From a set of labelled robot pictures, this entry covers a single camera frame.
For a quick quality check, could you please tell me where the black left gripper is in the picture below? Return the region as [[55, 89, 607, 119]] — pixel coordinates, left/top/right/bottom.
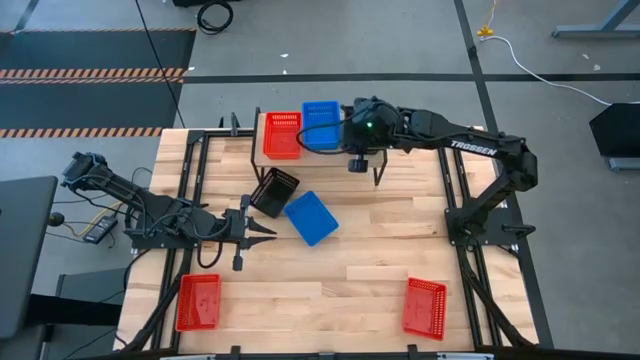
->
[[222, 194, 278, 272]]

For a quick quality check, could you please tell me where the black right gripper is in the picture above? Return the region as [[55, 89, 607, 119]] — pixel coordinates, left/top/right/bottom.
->
[[341, 96, 402, 174]]

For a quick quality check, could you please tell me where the blue slotted plastic basket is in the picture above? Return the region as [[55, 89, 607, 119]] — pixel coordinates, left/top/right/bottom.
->
[[301, 100, 343, 152], [283, 190, 341, 248]]

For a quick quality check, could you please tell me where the red slotted plastic basket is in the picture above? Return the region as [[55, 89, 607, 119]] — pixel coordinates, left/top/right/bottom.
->
[[401, 277, 448, 342], [262, 111, 303, 161], [174, 273, 222, 333]]

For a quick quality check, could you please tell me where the black slotted plastic basket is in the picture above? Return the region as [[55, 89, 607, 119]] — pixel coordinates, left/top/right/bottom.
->
[[249, 167, 301, 220]]

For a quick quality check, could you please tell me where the black power adapter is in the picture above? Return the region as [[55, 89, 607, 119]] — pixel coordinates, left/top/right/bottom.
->
[[82, 215, 119, 245]]

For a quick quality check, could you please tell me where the black hazard-striped floor mat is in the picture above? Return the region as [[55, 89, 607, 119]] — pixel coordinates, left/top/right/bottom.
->
[[0, 27, 198, 140]]

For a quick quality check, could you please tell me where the black desk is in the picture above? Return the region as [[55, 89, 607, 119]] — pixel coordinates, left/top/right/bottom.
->
[[0, 175, 59, 342]]

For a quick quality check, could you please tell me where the table with grey metal legs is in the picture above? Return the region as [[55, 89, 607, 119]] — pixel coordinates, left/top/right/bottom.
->
[[551, 0, 640, 40]]

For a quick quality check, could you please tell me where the wooden shelf with black frame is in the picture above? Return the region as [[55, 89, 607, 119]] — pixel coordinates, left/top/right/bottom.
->
[[249, 107, 389, 187]]

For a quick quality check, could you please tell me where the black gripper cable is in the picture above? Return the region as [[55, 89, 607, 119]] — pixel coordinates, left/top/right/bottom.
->
[[295, 107, 361, 155]]

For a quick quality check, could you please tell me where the black aluminium rig frame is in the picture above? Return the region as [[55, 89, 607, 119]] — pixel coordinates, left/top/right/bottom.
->
[[74, 112, 640, 360]]

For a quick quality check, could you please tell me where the white floor cable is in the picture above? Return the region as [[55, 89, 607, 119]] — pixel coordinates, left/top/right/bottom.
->
[[480, 34, 640, 107]]

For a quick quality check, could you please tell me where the yellow floor cable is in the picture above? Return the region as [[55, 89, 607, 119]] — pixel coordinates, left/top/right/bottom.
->
[[62, 201, 125, 239]]

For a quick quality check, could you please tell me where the long black hanging cable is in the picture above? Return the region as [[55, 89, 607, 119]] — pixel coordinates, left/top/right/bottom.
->
[[133, 0, 188, 129]]

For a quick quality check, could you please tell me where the coiled black floor cable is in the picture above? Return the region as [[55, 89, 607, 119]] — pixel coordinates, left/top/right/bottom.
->
[[196, 0, 235, 36]]

